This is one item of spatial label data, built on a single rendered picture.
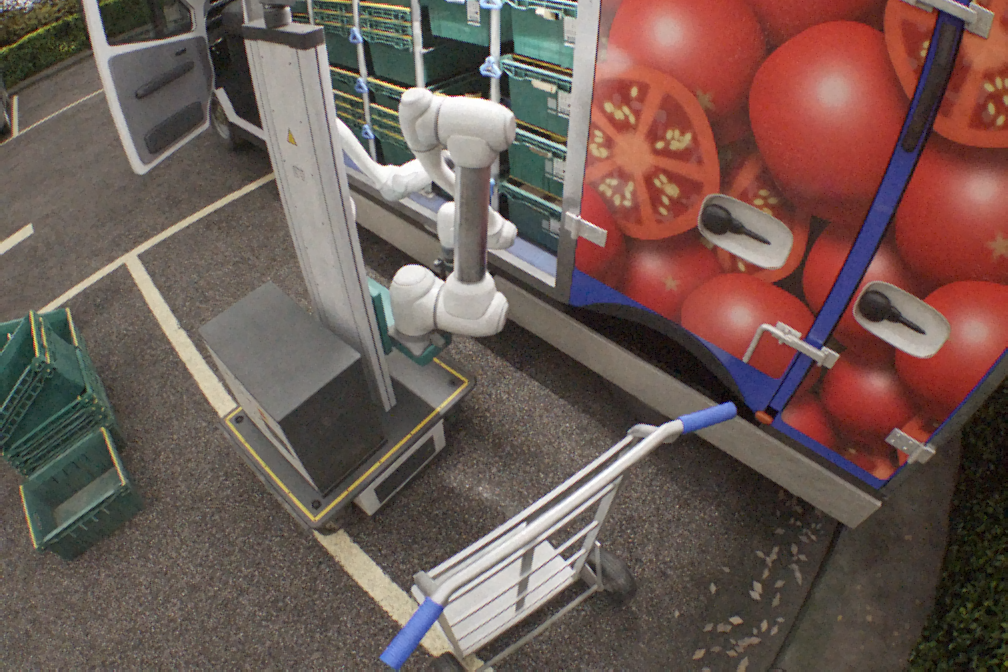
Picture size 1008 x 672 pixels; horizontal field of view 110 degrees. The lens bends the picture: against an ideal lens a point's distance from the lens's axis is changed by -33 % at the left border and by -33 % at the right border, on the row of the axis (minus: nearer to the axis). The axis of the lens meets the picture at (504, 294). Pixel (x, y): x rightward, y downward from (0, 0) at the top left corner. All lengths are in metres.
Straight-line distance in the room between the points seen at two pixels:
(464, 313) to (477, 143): 0.54
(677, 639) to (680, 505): 0.60
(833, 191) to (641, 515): 1.51
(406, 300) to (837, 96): 1.35
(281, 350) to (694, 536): 1.76
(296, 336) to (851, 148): 1.70
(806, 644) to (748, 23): 2.13
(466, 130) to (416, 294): 0.56
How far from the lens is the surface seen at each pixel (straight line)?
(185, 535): 2.56
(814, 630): 2.35
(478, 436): 2.41
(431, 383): 2.19
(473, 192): 1.45
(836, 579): 2.46
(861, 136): 1.37
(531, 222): 2.27
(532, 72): 1.96
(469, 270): 1.57
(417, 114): 1.41
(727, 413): 1.09
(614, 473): 0.95
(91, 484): 3.00
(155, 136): 4.39
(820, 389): 1.78
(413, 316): 1.70
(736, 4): 1.38
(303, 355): 1.70
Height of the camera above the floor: 2.06
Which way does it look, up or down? 43 degrees down
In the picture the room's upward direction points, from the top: 1 degrees clockwise
